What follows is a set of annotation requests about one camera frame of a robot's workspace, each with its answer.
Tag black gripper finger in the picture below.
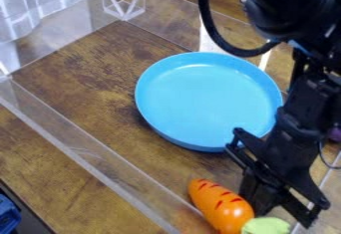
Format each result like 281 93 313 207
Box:
238 169 287 216

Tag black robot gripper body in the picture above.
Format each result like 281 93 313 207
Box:
223 107 331 229

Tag orange toy carrot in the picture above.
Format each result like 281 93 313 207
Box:
186 177 291 234

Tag blue round plate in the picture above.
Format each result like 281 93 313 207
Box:
135 52 282 152

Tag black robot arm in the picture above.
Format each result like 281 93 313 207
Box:
227 0 341 227

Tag purple toy eggplant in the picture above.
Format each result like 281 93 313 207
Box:
329 123 341 142

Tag blue object at corner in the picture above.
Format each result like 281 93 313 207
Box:
0 194 21 234

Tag clear acrylic enclosure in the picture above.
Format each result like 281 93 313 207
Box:
0 0 242 234

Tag black braided cable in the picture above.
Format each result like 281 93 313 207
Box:
195 0 281 59

